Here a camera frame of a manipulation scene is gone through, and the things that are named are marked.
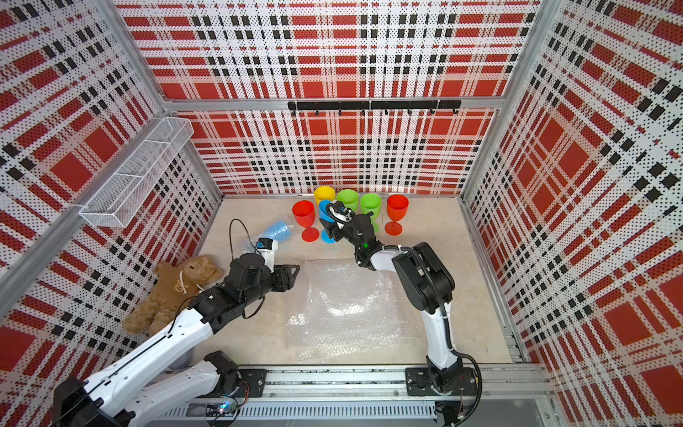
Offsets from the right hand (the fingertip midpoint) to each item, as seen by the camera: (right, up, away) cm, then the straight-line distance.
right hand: (331, 211), depth 94 cm
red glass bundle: (-10, -1, +1) cm, 10 cm away
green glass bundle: (+15, +3, +7) cm, 17 cm away
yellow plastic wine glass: (-4, +7, +10) cm, 13 cm away
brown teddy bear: (-49, -25, -9) cm, 56 cm away
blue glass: (-21, -7, +6) cm, 23 cm away
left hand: (-10, -18, -15) cm, 25 cm away
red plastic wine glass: (+24, +1, +4) cm, 24 cm away
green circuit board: (-25, -53, -24) cm, 64 cm away
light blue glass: (-2, -1, -5) cm, 6 cm away
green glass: (+6, +5, +10) cm, 13 cm away
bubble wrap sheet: (+5, -32, -9) cm, 33 cm away
